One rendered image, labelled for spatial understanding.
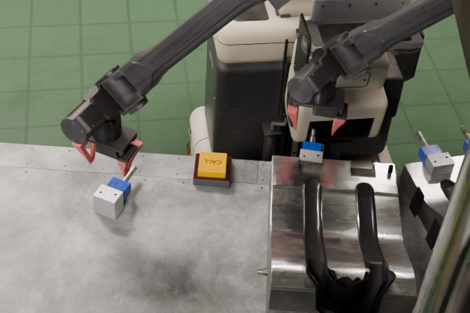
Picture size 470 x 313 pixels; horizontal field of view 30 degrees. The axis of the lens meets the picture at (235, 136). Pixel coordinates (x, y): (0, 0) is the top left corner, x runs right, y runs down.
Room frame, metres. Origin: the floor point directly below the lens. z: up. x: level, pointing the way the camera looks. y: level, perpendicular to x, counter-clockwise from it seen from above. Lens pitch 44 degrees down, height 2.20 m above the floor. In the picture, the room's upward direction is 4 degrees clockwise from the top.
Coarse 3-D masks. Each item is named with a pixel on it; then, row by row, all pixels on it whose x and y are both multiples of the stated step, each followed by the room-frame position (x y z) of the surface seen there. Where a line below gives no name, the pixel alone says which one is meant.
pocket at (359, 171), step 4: (352, 168) 1.31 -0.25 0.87; (356, 168) 1.31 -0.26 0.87; (360, 168) 1.31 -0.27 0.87; (364, 168) 1.31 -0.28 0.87; (368, 168) 1.31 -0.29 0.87; (372, 168) 1.31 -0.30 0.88; (352, 172) 1.31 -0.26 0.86; (356, 172) 1.31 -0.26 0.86; (360, 172) 1.31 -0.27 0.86; (364, 172) 1.31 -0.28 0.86; (368, 172) 1.31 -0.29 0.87; (372, 172) 1.31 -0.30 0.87; (356, 176) 1.29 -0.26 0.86; (360, 176) 1.30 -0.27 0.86; (364, 176) 1.30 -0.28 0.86; (368, 176) 1.30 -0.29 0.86; (372, 176) 1.30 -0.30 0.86
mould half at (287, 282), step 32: (288, 160) 1.30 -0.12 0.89; (288, 192) 1.21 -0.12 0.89; (352, 192) 1.22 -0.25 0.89; (384, 192) 1.23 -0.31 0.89; (288, 224) 1.13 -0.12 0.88; (352, 224) 1.14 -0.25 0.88; (384, 224) 1.15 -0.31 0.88; (288, 256) 1.01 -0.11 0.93; (352, 256) 1.03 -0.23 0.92; (384, 256) 1.04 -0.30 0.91; (288, 288) 0.94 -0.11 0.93
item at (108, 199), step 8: (136, 168) 1.30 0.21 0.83; (128, 176) 1.27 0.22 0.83; (112, 184) 1.24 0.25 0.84; (120, 184) 1.24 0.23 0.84; (128, 184) 1.24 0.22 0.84; (96, 192) 1.20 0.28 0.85; (104, 192) 1.20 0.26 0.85; (112, 192) 1.21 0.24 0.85; (120, 192) 1.21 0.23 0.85; (128, 192) 1.24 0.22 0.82; (96, 200) 1.19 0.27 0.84; (104, 200) 1.19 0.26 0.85; (112, 200) 1.19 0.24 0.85; (120, 200) 1.20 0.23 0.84; (96, 208) 1.19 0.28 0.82; (104, 208) 1.19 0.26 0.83; (112, 208) 1.18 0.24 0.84; (120, 208) 1.20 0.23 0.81; (104, 216) 1.19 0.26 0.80; (112, 216) 1.18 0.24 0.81
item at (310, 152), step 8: (312, 136) 1.44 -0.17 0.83; (304, 144) 1.40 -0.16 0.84; (312, 144) 1.41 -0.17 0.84; (320, 144) 1.41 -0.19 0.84; (304, 152) 1.36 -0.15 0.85; (312, 152) 1.37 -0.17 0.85; (320, 152) 1.37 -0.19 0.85; (304, 160) 1.34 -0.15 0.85; (312, 160) 1.34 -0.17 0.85; (320, 160) 1.34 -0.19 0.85
